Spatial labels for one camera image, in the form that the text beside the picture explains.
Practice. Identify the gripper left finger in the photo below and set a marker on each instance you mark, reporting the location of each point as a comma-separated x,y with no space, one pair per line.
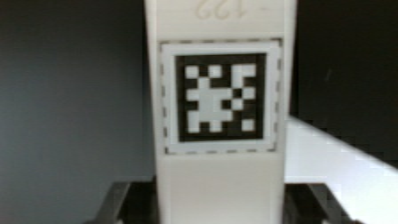
128,207

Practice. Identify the white marker sheet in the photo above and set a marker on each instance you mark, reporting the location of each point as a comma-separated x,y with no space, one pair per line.
323,161

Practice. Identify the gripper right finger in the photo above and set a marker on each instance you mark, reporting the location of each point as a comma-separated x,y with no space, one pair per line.
311,205

